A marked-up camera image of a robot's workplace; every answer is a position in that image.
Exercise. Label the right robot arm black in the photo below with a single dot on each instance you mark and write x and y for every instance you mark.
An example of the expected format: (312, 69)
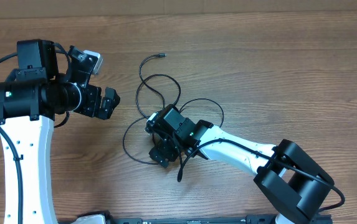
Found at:
(290, 179)

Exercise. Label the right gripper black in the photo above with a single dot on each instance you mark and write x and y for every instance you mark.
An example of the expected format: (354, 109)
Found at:
(162, 149)

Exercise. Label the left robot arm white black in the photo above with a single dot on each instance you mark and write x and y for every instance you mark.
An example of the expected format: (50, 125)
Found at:
(48, 81)

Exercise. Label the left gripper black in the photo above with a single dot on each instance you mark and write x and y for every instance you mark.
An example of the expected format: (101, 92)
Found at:
(93, 101)

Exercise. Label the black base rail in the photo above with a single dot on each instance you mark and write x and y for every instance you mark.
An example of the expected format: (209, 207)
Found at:
(249, 219)

